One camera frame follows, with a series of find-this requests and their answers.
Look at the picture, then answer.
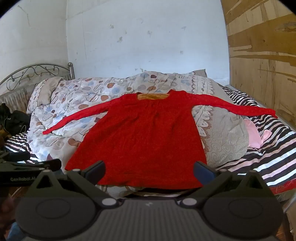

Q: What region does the patterned pillow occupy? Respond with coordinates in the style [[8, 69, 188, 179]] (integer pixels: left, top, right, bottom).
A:
[[30, 77, 64, 112]]

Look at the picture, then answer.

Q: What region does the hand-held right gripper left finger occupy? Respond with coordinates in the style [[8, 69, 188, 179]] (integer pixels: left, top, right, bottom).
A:
[[29, 160, 118, 208]]

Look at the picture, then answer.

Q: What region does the pink cloth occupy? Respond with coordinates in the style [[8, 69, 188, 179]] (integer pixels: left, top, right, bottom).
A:
[[243, 119, 272, 149]]

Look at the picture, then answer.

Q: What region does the patterned white comforter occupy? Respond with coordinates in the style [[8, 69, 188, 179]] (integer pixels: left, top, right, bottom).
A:
[[26, 71, 250, 197]]

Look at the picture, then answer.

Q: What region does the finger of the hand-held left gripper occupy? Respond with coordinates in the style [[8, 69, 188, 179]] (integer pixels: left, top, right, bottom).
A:
[[35, 159, 62, 172], [0, 151, 31, 163]]

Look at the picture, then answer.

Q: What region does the red long-sleeve top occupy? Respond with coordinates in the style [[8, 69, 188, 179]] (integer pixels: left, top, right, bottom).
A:
[[42, 90, 278, 189]]

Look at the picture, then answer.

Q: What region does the pile of dark clothes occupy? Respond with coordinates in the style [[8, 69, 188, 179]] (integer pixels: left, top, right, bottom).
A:
[[0, 103, 31, 139]]

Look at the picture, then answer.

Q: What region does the wooden wardrobe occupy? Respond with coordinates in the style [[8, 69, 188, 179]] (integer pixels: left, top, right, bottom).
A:
[[221, 0, 296, 128]]

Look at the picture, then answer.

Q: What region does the metal bed headboard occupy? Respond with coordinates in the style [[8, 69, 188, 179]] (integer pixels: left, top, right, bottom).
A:
[[0, 62, 75, 107]]

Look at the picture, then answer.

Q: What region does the striped bed sheet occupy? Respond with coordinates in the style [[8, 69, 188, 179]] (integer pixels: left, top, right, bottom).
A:
[[3, 85, 296, 195]]

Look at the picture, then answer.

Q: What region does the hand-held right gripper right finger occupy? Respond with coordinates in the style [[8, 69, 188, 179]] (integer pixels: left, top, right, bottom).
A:
[[176, 160, 271, 208]]

